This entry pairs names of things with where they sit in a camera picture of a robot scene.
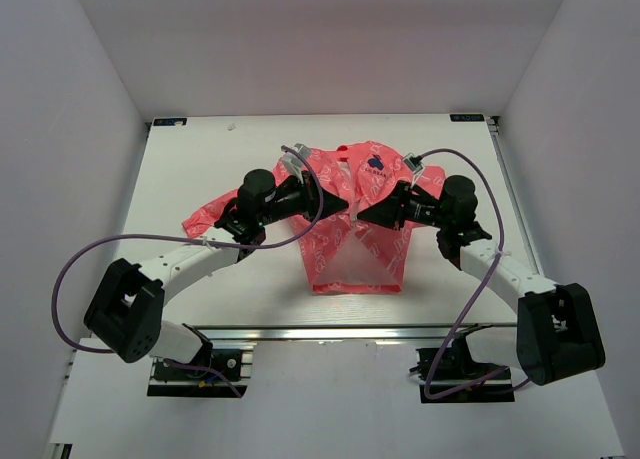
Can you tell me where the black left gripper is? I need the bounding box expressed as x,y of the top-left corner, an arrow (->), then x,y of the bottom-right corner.
258,171 -> 348,227

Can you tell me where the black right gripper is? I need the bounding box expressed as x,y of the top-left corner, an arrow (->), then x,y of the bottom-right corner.
357,180 -> 451,230

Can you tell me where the pink bear print jacket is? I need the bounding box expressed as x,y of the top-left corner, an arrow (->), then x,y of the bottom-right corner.
180,139 -> 447,296

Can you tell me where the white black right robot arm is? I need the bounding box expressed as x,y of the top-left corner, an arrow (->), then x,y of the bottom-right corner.
358,175 -> 606,386

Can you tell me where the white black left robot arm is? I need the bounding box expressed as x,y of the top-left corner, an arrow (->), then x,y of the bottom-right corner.
84,169 -> 348,378

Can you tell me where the blue corner label sticker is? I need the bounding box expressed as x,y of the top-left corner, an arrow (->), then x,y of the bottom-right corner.
449,113 -> 485,122

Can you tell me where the blue left corner label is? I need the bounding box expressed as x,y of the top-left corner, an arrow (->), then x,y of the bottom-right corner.
152,118 -> 187,127

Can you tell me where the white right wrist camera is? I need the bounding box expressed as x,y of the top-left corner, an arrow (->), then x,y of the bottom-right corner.
403,153 -> 425,185

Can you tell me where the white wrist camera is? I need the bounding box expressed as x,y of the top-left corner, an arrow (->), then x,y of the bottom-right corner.
403,153 -> 425,185
280,143 -> 311,185

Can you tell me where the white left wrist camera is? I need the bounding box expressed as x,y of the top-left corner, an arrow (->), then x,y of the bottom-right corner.
280,143 -> 311,185

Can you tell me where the aluminium front rail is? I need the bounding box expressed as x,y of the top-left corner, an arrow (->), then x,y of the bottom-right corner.
92,321 -> 566,345

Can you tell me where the aluminium rail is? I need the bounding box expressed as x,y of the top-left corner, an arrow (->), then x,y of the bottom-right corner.
486,116 -> 544,274
92,321 -> 566,345

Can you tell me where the aluminium right side rail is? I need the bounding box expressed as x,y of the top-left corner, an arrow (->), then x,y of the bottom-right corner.
486,116 -> 544,274

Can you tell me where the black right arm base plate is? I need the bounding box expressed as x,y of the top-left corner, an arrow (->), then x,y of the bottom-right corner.
408,347 -> 515,404

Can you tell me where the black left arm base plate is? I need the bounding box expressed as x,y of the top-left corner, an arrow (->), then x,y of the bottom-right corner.
147,343 -> 253,399

